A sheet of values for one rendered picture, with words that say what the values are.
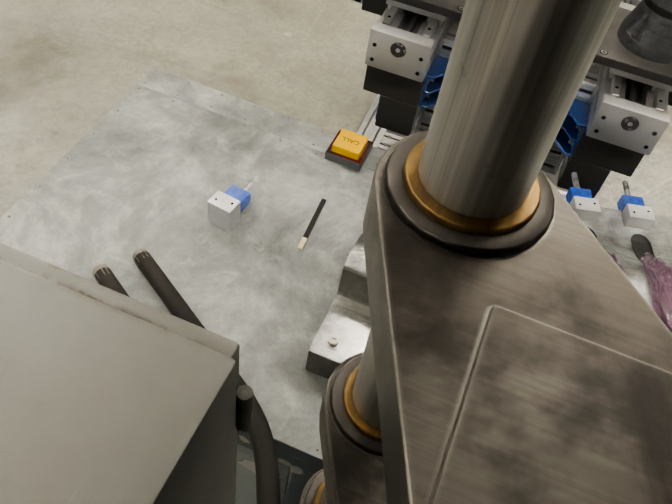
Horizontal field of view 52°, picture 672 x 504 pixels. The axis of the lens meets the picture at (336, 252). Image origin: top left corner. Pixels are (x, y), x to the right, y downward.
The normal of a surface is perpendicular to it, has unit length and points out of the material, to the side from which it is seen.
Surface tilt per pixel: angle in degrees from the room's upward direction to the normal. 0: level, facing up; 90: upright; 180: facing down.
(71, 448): 0
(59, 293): 0
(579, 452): 0
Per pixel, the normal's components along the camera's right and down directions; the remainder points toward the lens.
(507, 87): -0.37, 0.69
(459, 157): -0.62, 0.56
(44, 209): 0.12, -0.63
